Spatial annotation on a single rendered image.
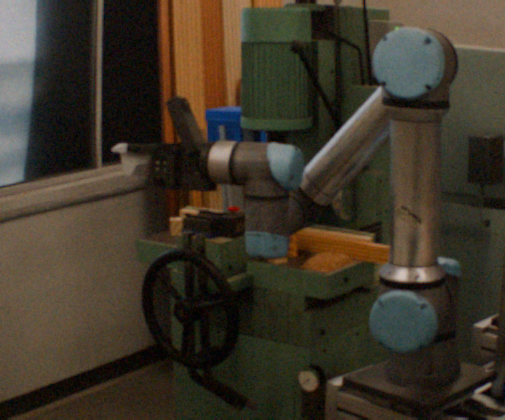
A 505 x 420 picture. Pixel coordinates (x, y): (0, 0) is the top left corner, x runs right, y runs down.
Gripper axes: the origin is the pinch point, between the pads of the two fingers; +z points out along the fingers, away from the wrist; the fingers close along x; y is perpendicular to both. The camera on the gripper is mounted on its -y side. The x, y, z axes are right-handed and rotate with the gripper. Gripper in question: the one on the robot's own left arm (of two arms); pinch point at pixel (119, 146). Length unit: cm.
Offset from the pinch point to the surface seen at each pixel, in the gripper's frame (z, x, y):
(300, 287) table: -16, 55, 31
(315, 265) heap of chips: -19, 56, 25
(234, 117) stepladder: 43, 143, -10
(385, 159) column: -21, 104, 1
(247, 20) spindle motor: 2, 59, -32
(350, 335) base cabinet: -24, 73, 45
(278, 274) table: -10, 56, 28
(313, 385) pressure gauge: -23, 50, 53
